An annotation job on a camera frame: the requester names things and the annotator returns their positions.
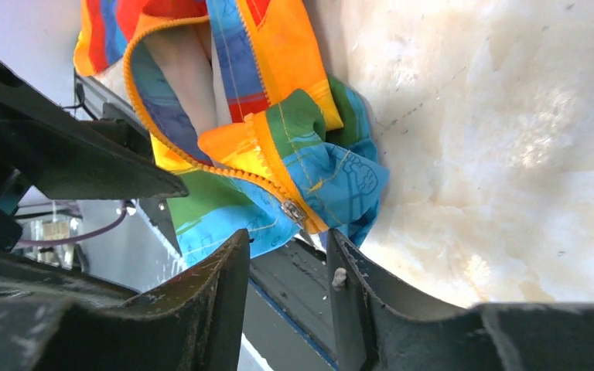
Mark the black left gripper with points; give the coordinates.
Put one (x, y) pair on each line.
(64, 158)

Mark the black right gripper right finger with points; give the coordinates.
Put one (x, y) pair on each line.
(382, 323)

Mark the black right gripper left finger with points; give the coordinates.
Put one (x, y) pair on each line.
(53, 319)

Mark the rainbow striped zip jacket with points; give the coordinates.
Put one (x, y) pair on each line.
(237, 102)

